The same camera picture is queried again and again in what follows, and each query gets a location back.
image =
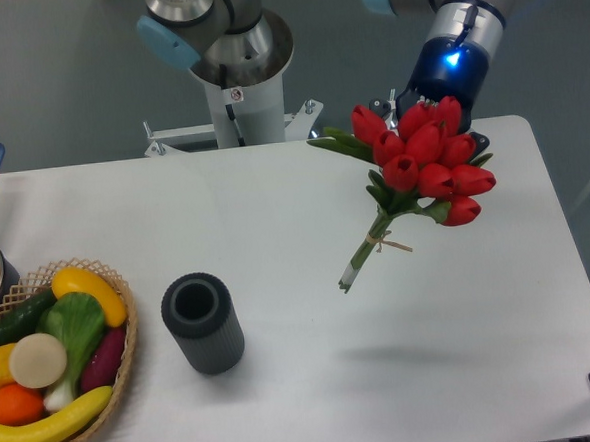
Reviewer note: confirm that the dark grey ribbed vase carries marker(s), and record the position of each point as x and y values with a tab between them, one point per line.
198	311

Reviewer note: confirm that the green bok choy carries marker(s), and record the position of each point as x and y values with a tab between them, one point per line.
77	321

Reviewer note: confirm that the yellow banana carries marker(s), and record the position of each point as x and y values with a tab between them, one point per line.
63	424

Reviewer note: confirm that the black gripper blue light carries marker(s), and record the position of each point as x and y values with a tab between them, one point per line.
442	70

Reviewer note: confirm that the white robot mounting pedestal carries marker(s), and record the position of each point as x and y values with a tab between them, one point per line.
240	117

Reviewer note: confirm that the green cucumber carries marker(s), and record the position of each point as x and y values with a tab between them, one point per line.
22	320

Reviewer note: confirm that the purple sweet potato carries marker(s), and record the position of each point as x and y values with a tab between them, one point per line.
102	368

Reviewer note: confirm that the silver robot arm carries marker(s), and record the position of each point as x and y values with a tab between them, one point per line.
239	50

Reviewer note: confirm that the woven wicker basket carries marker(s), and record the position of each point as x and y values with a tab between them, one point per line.
41	278

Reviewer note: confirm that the orange fruit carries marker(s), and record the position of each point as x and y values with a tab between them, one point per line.
20	405

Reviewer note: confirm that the beige round slice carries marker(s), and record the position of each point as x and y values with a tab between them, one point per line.
37	361

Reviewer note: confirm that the red tulip bouquet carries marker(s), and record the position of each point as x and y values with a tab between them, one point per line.
423	166

